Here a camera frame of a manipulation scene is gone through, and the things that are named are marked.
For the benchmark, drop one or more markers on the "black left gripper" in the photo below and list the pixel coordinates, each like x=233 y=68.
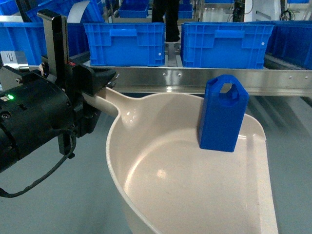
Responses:
x=37 y=106

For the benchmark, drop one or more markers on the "beige plastic scoop tray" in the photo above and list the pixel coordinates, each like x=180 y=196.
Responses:
x=167 y=184

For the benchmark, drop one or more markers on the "blue plastic part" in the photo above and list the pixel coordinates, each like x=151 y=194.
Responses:
x=223 y=109

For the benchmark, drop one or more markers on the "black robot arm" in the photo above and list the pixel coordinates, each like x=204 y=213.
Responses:
x=51 y=103

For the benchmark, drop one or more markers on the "metal shelf rack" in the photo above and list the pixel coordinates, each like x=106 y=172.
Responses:
x=195 y=78

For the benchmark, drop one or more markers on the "blue bin centre left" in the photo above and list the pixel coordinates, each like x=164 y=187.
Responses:
x=126 y=44

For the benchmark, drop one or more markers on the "blue bin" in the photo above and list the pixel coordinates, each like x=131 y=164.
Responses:
x=230 y=45
x=126 y=44

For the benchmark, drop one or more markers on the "person in black trousers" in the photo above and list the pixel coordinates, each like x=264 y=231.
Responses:
x=169 y=9

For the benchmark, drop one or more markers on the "blue bin centre right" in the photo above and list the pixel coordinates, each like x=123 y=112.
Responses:
x=230 y=45

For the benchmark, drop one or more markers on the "silver camera box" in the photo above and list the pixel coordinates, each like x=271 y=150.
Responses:
x=15 y=59

